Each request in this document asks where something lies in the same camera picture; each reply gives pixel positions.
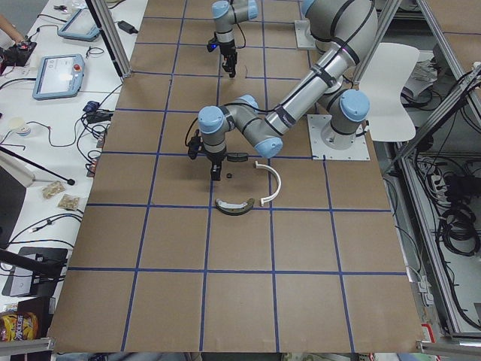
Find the white plastic chair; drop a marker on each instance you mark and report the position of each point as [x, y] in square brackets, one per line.
[383, 81]

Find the small black brake pad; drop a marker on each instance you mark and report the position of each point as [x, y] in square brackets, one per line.
[237, 156]

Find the white curved plastic bracket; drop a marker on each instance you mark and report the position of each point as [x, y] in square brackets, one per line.
[275, 183]

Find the green curved brake shoe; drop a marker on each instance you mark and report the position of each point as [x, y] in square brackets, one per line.
[234, 209]

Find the aluminium frame post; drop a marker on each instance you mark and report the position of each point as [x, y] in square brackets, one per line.
[105, 24]

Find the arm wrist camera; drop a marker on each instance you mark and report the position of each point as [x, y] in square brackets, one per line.
[194, 145]

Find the blue teach pendant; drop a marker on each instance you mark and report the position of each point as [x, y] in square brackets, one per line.
[80, 26]
[59, 77]

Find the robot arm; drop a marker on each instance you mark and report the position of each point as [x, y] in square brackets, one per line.
[349, 27]
[225, 14]

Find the black power adapter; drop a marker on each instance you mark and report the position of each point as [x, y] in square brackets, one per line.
[127, 27]

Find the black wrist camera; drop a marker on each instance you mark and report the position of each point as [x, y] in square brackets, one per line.
[212, 44]

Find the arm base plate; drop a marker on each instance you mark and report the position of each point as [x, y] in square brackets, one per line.
[304, 39]
[326, 144]

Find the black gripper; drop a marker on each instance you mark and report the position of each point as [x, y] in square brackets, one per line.
[216, 159]
[228, 50]

